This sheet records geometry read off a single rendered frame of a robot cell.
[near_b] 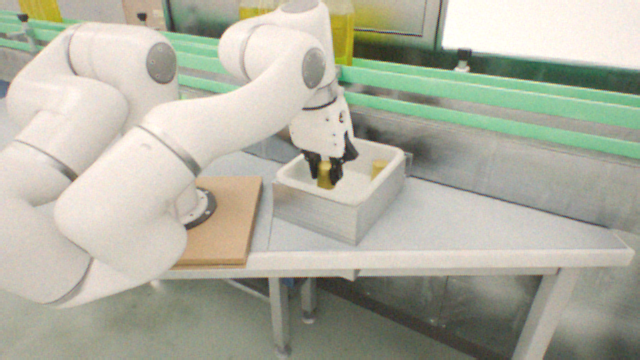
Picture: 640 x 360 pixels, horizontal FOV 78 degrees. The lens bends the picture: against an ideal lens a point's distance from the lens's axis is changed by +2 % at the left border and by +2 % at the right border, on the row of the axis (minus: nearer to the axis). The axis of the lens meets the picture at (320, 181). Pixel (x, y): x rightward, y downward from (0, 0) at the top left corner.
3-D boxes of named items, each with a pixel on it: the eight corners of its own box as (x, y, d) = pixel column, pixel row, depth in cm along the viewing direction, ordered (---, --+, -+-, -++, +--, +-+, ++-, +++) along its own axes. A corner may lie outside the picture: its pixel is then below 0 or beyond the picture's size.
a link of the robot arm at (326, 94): (353, 70, 58) (354, 87, 60) (303, 62, 62) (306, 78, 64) (328, 96, 54) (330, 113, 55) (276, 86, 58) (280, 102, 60)
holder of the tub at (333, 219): (411, 178, 86) (415, 145, 82) (355, 247, 66) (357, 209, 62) (342, 159, 94) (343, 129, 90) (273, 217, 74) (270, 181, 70)
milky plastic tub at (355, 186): (403, 187, 82) (408, 149, 78) (356, 246, 65) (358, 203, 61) (331, 166, 90) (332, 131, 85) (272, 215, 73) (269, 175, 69)
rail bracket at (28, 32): (44, 57, 129) (29, 13, 122) (20, 62, 124) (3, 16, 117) (38, 55, 131) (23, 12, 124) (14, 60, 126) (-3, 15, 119)
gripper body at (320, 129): (354, 82, 59) (358, 141, 67) (298, 72, 64) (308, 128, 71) (329, 108, 55) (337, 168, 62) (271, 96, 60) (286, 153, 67)
